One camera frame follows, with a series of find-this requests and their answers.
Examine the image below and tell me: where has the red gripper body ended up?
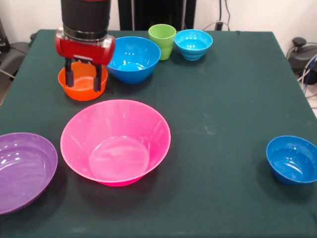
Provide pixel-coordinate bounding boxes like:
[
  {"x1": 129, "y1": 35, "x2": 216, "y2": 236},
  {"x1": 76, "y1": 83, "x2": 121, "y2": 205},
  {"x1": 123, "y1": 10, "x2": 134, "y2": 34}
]
[{"x1": 54, "y1": 26, "x2": 116, "y2": 66}]

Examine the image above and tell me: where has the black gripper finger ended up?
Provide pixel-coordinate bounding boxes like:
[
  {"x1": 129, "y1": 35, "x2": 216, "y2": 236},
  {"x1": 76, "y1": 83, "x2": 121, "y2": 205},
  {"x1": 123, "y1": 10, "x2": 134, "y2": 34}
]
[
  {"x1": 64, "y1": 58, "x2": 75, "y2": 88},
  {"x1": 93, "y1": 63, "x2": 103, "y2": 93}
]

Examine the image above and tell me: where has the orange plastic bowl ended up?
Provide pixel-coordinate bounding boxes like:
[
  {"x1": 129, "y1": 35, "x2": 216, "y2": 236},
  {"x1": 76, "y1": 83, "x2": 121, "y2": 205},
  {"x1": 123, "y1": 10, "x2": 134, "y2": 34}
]
[{"x1": 57, "y1": 61, "x2": 108, "y2": 102}]

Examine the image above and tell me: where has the large light blue bowl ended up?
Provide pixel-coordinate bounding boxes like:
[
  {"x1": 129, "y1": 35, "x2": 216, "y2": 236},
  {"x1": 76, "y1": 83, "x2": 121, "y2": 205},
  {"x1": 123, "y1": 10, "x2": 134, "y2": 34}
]
[{"x1": 106, "y1": 36, "x2": 161, "y2": 85}]

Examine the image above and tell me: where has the large pink plastic bowl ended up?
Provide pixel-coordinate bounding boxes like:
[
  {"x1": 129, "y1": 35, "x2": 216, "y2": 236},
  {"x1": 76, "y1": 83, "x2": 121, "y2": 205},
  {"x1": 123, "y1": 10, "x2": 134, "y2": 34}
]
[{"x1": 60, "y1": 99, "x2": 172, "y2": 187}]

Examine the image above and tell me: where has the large purple plastic bowl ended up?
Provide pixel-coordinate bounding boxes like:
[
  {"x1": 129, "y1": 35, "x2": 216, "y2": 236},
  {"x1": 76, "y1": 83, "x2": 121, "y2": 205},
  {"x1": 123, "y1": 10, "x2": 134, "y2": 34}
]
[{"x1": 0, "y1": 132, "x2": 58, "y2": 216}]

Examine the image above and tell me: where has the grey office chair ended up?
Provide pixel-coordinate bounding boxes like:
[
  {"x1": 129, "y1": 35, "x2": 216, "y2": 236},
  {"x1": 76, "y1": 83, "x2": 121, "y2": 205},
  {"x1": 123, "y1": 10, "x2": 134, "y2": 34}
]
[{"x1": 0, "y1": 17, "x2": 37, "y2": 80}]

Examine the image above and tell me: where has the green plastic cup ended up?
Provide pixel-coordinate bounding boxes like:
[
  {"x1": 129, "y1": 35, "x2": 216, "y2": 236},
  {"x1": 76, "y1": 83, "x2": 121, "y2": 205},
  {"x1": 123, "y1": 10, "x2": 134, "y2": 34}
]
[{"x1": 148, "y1": 23, "x2": 177, "y2": 61}]

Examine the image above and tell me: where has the small cyan ribbed bowl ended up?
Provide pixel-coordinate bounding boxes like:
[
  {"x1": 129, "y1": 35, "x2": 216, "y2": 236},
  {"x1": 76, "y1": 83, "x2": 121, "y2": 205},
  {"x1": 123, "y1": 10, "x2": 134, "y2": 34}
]
[{"x1": 174, "y1": 29, "x2": 213, "y2": 61}]

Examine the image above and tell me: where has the dark green tablecloth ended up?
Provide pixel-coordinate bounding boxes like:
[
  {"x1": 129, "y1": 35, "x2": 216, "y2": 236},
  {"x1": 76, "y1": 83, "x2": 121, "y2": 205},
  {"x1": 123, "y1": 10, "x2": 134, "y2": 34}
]
[{"x1": 0, "y1": 29, "x2": 317, "y2": 238}]

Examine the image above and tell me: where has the small dark blue bowl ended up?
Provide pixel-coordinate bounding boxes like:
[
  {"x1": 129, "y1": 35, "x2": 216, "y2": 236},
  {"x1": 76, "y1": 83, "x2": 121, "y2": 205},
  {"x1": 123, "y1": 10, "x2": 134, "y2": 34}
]
[{"x1": 266, "y1": 135, "x2": 317, "y2": 186}]

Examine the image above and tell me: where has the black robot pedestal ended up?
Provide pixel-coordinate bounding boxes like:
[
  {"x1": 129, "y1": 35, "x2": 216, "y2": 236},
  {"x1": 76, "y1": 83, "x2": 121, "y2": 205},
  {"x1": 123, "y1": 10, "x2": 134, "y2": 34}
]
[{"x1": 117, "y1": 0, "x2": 197, "y2": 31}]

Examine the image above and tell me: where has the black power cable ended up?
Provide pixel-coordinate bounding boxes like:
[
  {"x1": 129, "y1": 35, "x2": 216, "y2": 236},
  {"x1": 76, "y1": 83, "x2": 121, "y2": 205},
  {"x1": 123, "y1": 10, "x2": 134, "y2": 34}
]
[{"x1": 214, "y1": 0, "x2": 231, "y2": 31}]

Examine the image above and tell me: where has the blue cable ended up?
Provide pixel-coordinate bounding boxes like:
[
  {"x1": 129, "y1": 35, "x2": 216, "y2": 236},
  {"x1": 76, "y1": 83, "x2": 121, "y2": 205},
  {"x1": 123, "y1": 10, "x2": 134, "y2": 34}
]
[{"x1": 297, "y1": 54, "x2": 317, "y2": 100}]

